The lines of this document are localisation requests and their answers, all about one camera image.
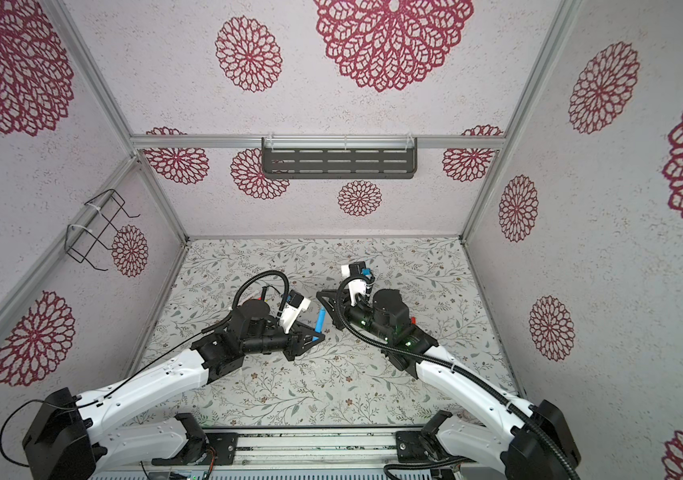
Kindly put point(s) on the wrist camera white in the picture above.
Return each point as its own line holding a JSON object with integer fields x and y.
{"x": 361, "y": 283}
{"x": 295, "y": 304}

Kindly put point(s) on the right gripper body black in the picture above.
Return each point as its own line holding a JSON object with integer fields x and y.
{"x": 364, "y": 320}

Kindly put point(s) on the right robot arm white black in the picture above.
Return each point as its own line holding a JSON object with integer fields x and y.
{"x": 512, "y": 436}

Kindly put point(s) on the blue pen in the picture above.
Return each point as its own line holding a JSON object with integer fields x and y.
{"x": 320, "y": 321}

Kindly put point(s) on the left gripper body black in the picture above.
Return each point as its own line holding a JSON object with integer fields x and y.
{"x": 272, "y": 339}

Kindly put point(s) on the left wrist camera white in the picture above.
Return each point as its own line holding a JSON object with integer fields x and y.
{"x": 295, "y": 304}

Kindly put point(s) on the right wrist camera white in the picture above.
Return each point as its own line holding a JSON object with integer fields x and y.
{"x": 361, "y": 283}

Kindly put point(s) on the dark grey slotted wall shelf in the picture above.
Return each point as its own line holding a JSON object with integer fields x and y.
{"x": 343, "y": 159}

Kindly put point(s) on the black wire wall rack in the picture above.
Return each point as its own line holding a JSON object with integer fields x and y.
{"x": 80, "y": 239}

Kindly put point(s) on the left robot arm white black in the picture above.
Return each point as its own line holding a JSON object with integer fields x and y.
{"x": 75, "y": 436}

